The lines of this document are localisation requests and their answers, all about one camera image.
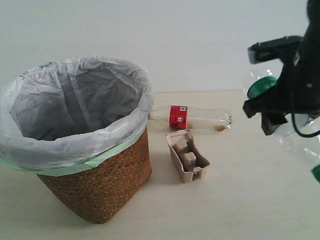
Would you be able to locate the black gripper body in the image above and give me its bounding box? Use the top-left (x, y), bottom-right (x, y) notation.
top-left (262, 0), bottom-right (320, 116)

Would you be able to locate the clear bottle green label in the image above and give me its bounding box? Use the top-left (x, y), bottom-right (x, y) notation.
top-left (242, 67), bottom-right (320, 182)

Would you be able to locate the clear bottle red label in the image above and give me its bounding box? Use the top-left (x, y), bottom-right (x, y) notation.
top-left (148, 105), bottom-right (232, 132)

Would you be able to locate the brown paper pulp tray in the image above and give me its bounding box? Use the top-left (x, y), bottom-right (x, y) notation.
top-left (165, 129), bottom-right (210, 184)

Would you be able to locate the white plastic bin liner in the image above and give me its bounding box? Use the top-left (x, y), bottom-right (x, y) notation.
top-left (0, 56), bottom-right (155, 172)

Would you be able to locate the brown woven wicker basket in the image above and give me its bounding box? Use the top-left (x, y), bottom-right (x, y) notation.
top-left (38, 130), bottom-right (152, 224)

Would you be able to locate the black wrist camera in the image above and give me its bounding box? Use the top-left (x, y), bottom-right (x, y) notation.
top-left (247, 35), bottom-right (303, 65)

